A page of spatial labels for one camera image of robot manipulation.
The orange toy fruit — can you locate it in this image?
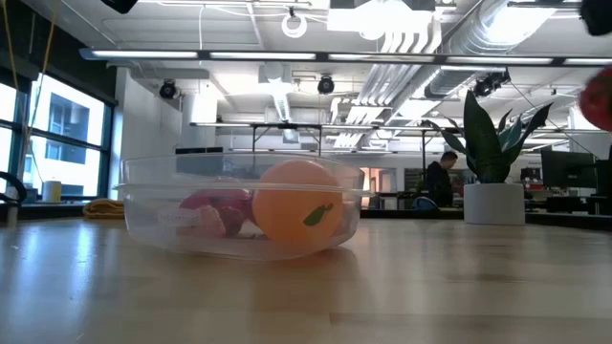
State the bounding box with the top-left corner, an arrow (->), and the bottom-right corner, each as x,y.
251,159 -> 344,247

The red dragon fruit toy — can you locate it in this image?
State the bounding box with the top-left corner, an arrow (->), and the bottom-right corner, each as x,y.
179,188 -> 254,211

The pale pink lumpy toy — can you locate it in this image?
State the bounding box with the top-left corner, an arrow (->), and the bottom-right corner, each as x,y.
176,204 -> 227,239

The clear plastic tupperware container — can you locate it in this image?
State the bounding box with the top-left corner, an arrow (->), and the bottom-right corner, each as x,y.
114,151 -> 374,262

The black computer monitor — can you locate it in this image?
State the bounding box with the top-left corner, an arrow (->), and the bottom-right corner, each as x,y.
540,150 -> 598,190

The green leafy plant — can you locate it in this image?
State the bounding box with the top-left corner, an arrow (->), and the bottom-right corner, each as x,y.
427,90 -> 554,185

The white plant pot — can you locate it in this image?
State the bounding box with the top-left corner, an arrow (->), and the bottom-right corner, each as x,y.
462,183 -> 526,226

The person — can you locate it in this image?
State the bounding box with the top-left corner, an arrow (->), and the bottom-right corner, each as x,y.
425,151 -> 460,207

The blue round object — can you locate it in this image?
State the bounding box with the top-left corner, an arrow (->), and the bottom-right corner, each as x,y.
411,195 -> 439,212

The long ceiling light bar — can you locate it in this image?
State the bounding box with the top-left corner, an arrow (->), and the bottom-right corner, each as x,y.
78,46 -> 612,68

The yellow folded cloth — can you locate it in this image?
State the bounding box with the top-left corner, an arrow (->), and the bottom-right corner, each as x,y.
82,198 -> 126,220

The white cup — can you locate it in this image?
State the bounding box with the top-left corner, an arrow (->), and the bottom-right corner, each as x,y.
41,180 -> 63,204

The white hanging ring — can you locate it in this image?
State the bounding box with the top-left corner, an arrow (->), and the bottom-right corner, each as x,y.
280,11 -> 309,39

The yellow hanging cable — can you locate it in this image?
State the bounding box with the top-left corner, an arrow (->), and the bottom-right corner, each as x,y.
0,0 -> 61,140

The black curved cable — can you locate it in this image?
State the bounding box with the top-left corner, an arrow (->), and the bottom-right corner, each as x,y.
0,170 -> 29,204

